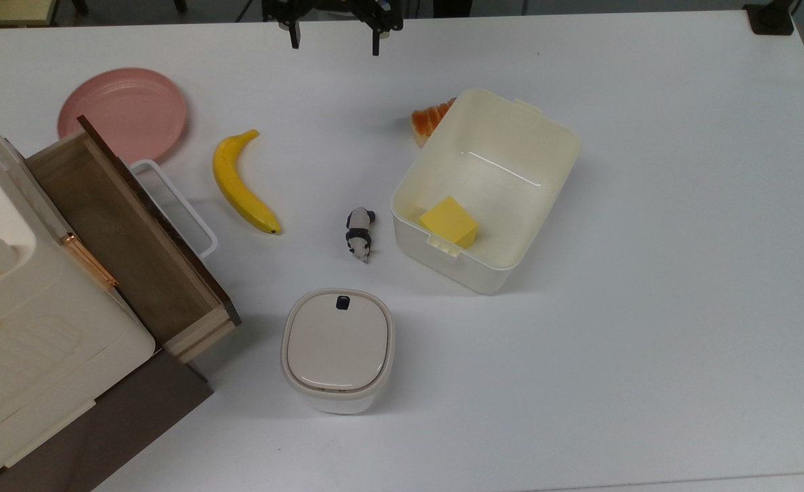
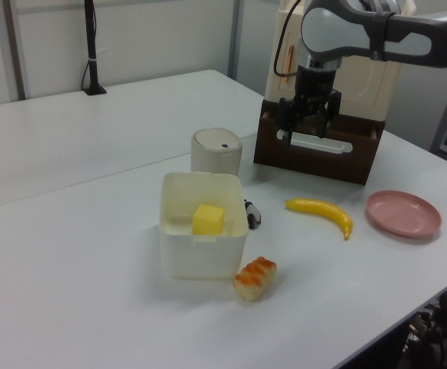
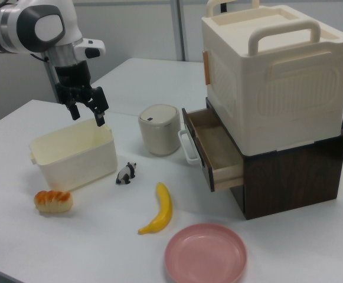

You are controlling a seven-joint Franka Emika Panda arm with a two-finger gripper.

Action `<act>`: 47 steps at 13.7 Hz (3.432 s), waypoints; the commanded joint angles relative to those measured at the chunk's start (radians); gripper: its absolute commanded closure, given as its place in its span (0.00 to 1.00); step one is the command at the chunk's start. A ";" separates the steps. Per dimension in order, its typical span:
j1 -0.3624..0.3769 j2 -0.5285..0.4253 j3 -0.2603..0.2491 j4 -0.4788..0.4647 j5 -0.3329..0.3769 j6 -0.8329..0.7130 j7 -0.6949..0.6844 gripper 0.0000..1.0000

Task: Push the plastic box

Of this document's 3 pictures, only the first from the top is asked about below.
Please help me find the pink plate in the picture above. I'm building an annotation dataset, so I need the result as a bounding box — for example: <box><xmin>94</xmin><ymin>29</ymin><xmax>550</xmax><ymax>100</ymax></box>
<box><xmin>57</xmin><ymin>67</ymin><xmax>189</xmax><ymax>165</ymax></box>

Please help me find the dark brown base board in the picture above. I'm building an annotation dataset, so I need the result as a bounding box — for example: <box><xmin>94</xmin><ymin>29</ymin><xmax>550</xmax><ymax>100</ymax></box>
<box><xmin>0</xmin><ymin>348</ymin><xmax>214</xmax><ymax>492</ymax></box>

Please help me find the yellow cube block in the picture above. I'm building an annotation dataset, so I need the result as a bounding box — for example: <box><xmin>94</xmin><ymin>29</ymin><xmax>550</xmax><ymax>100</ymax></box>
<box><xmin>419</xmin><ymin>196</ymin><xmax>479</xmax><ymax>249</ymax></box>

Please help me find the cream plastic box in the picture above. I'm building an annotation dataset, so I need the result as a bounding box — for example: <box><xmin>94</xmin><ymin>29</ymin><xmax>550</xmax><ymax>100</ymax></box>
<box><xmin>390</xmin><ymin>87</ymin><xmax>581</xmax><ymax>296</ymax></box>

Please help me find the copper drawer handle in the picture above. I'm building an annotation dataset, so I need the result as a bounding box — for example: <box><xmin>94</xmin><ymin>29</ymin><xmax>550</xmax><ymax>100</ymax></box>
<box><xmin>59</xmin><ymin>232</ymin><xmax>119</xmax><ymax>290</ymax></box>

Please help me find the white bin with beige lid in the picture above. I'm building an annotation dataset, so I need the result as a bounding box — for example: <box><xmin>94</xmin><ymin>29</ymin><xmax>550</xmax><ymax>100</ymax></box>
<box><xmin>280</xmin><ymin>288</ymin><xmax>396</xmax><ymax>415</ymax></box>

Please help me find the wooden drawer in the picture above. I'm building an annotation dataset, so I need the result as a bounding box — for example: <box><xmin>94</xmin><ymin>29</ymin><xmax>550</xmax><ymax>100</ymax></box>
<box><xmin>25</xmin><ymin>115</ymin><xmax>242</xmax><ymax>364</ymax></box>

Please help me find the white wire handle frame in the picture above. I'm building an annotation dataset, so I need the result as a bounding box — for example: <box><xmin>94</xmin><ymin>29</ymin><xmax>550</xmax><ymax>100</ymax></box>
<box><xmin>129</xmin><ymin>159</ymin><xmax>219</xmax><ymax>260</ymax></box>

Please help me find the panda figurine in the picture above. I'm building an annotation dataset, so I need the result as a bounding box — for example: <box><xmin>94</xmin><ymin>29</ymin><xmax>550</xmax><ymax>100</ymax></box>
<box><xmin>345</xmin><ymin>207</ymin><xmax>377</xmax><ymax>264</ymax></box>

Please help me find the yellow wooden table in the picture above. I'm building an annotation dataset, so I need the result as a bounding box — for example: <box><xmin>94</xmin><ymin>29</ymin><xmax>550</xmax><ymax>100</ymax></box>
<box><xmin>0</xmin><ymin>0</ymin><xmax>59</xmax><ymax>28</ymax></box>

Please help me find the yellow banana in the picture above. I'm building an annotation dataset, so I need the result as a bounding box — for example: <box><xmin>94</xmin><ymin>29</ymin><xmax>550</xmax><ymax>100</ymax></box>
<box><xmin>212</xmin><ymin>129</ymin><xmax>282</xmax><ymax>236</ymax></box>

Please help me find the cream plastic cabinet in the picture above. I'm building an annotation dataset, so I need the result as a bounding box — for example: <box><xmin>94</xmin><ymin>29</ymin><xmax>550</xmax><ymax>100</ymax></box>
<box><xmin>0</xmin><ymin>99</ymin><xmax>157</xmax><ymax>490</ymax></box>

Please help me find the black clamp mount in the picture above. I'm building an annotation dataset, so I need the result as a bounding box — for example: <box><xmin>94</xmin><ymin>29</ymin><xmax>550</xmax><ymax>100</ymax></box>
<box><xmin>743</xmin><ymin>0</ymin><xmax>802</xmax><ymax>36</ymax></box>

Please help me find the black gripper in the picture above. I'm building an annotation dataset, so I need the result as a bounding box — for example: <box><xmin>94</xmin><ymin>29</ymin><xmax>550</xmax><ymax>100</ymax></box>
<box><xmin>262</xmin><ymin>0</ymin><xmax>405</xmax><ymax>57</ymax></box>

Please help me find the toy bread loaf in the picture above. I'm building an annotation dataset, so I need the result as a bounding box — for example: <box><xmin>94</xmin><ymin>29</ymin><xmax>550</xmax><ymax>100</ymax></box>
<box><xmin>411</xmin><ymin>97</ymin><xmax>457</xmax><ymax>149</ymax></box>

